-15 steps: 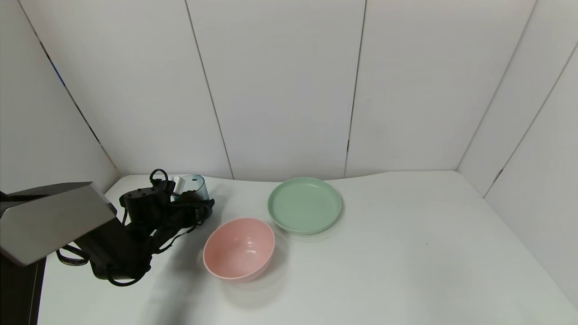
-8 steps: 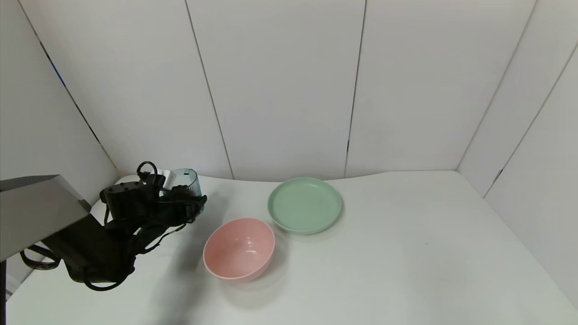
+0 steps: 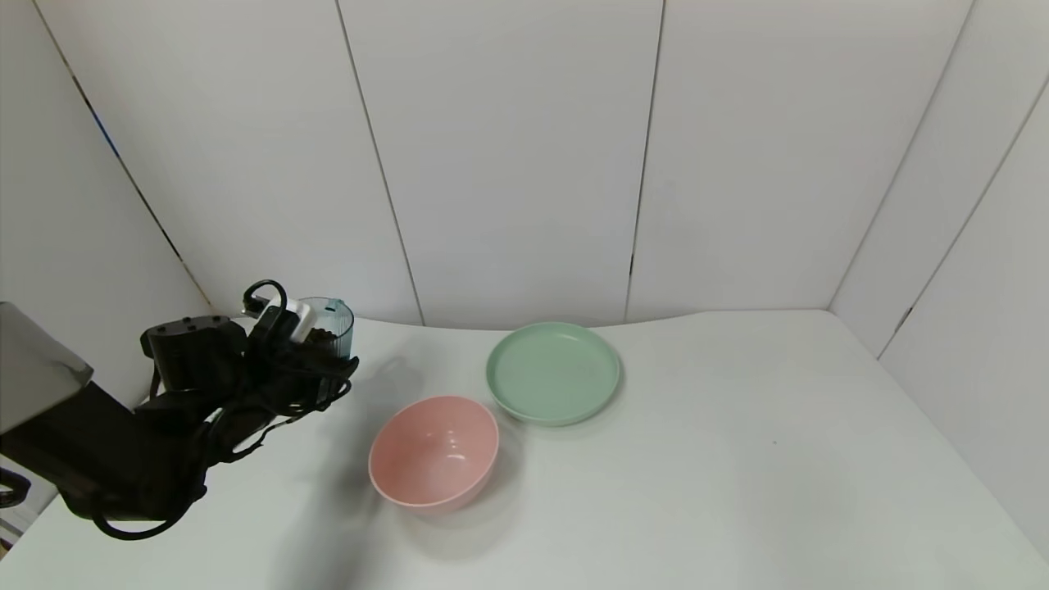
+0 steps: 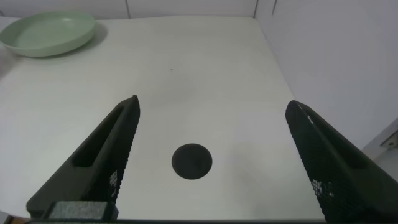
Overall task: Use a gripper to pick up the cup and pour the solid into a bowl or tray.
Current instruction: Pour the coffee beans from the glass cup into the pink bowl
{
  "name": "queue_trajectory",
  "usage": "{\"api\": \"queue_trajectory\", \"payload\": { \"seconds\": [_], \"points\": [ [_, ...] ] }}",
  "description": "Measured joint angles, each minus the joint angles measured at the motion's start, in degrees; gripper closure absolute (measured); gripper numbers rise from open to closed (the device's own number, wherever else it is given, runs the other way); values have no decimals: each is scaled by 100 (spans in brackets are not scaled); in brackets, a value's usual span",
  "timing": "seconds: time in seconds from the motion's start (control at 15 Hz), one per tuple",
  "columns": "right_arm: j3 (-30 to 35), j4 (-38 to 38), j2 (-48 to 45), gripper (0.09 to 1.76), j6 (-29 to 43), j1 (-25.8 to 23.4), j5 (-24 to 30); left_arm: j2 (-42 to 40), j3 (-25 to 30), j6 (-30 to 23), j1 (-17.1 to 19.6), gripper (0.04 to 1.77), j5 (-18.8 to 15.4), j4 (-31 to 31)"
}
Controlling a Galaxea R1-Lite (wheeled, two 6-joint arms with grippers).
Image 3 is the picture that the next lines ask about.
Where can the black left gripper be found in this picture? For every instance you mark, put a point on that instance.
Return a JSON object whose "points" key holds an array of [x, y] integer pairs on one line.
{"points": [[334, 370]]}

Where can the transparent blue ribbed cup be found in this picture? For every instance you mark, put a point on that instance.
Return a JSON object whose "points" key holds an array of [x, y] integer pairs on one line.
{"points": [[338, 319]]}

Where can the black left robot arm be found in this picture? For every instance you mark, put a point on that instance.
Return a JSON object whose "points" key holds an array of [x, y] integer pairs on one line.
{"points": [[82, 442]]}

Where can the pink bowl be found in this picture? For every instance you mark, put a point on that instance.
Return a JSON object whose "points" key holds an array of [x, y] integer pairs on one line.
{"points": [[434, 451]]}

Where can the green round plate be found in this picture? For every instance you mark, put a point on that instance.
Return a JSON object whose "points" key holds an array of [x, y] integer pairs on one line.
{"points": [[553, 373]]}

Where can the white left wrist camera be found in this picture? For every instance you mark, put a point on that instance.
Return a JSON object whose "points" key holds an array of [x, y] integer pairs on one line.
{"points": [[297, 319]]}

